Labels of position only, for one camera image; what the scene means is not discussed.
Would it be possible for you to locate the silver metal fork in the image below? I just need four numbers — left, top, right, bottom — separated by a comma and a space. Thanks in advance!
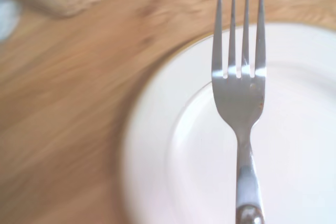
211, 0, 268, 224

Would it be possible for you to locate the white ceramic plate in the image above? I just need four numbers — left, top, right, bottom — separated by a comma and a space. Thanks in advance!
121, 22, 336, 224

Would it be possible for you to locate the pale blue-grey blurred object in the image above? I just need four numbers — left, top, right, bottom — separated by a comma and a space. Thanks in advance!
0, 0, 22, 41

